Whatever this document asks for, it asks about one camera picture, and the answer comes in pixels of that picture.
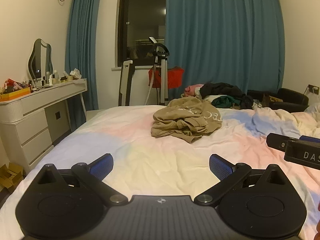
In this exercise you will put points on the black garment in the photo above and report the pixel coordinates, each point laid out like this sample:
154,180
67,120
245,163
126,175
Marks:
222,88

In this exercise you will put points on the wall outlet with plug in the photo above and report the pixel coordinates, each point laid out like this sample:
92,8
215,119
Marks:
313,88

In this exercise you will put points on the dark window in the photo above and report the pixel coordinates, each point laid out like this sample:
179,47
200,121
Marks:
142,17

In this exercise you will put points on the tissue box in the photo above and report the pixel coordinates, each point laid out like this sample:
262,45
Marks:
75,74

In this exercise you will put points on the wavy table mirror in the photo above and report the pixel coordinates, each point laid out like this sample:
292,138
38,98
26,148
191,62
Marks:
40,60

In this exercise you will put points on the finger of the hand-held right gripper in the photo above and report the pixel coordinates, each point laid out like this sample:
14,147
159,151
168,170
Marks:
278,142
300,153

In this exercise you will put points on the cardboard box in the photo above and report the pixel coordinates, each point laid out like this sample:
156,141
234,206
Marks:
10,177

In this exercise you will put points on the row of cosmetic bottles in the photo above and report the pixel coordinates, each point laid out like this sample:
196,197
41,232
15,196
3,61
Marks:
53,78

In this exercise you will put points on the garment steamer stand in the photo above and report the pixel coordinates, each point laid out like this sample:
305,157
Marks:
162,80

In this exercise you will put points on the white folded frame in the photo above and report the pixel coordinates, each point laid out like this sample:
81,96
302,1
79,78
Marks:
125,82

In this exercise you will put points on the black armchair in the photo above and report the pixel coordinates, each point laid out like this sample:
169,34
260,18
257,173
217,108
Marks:
290,97

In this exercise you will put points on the orange tray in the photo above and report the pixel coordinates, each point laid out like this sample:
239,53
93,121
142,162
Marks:
15,95

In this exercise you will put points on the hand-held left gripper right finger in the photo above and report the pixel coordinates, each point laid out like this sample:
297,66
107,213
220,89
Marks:
221,167

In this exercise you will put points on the green garment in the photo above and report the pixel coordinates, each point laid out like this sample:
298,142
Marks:
225,102

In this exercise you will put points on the white dressing table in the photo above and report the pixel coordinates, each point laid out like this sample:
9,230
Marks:
32,127

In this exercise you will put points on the pink garment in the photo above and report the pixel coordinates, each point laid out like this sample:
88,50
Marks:
192,90

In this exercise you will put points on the narrow blue curtain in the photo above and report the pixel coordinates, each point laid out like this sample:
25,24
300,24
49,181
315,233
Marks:
81,42

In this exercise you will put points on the pastel bed duvet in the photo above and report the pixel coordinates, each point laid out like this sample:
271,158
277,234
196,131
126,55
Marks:
150,155

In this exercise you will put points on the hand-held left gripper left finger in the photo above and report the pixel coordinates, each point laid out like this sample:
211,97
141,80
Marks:
101,166

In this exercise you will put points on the tan t-shirt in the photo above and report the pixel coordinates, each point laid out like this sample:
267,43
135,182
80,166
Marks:
186,118

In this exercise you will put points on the red bag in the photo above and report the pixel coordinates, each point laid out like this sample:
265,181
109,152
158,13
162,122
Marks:
175,78

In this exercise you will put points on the wide blue curtain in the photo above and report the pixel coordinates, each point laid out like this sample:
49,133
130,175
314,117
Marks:
225,35

